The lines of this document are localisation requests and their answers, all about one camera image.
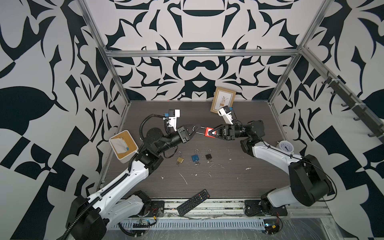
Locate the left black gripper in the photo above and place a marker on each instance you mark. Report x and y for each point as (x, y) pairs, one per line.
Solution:
(185, 137)

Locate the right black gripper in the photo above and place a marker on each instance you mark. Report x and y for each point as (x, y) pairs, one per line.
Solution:
(230, 133)

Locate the red padlock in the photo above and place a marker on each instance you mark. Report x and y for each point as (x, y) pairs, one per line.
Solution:
(207, 132)

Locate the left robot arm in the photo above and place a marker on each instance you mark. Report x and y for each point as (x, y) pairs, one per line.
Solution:
(90, 218)

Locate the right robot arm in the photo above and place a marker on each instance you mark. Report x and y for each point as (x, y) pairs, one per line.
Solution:
(308, 181)

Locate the blue padlock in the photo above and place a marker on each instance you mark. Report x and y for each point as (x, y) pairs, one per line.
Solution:
(195, 157)

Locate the small black padlock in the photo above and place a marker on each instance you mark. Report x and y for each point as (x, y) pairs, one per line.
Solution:
(209, 156)

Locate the brass padlock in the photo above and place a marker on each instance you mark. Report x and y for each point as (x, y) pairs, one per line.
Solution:
(180, 159)

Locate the black remote control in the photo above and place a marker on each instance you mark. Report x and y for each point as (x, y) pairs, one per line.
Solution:
(193, 202)

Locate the white tissue box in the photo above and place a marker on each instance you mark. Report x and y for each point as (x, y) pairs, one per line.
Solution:
(124, 146)

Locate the left green circuit board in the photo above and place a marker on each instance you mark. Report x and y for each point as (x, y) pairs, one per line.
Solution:
(144, 224)

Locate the green circuit board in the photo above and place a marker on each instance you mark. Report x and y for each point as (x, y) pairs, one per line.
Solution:
(144, 224)
(272, 228)

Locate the right green circuit board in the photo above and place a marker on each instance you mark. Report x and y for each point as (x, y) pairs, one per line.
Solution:
(272, 228)

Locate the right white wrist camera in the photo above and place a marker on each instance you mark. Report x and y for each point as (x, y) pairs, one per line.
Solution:
(226, 113)

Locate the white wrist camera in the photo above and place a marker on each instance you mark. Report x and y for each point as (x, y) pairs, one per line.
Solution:
(170, 120)
(226, 113)

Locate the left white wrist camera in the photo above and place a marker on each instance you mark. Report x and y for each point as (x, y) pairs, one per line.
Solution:
(170, 120)

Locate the wooden picture frame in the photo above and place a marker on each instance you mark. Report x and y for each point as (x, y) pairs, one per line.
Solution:
(222, 97)

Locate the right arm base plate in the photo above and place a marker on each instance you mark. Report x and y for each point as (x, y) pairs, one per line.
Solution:
(263, 208)

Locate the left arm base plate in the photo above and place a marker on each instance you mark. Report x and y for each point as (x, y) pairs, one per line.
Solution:
(153, 208)

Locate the white cable duct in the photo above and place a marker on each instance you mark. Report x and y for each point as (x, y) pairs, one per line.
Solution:
(206, 224)

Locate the wall coat hook rail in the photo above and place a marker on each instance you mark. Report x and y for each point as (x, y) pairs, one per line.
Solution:
(352, 102)

